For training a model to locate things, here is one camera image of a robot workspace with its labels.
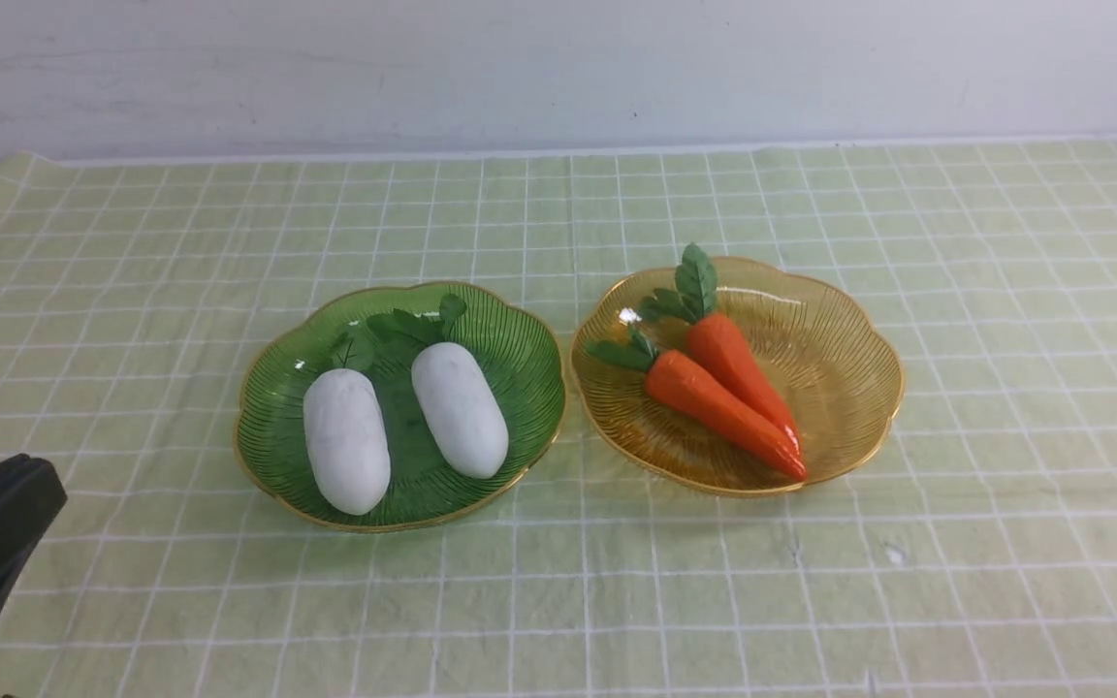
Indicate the white toy radish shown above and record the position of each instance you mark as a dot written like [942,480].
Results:
[344,428]
[455,397]

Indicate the toy carrot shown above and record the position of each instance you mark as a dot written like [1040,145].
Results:
[716,343]
[674,379]

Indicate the green glass plate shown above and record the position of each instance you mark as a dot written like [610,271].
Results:
[521,362]

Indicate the amber glass plate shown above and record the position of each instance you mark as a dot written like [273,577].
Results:
[838,375]

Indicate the green checked tablecloth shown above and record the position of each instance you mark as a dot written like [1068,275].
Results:
[975,556]

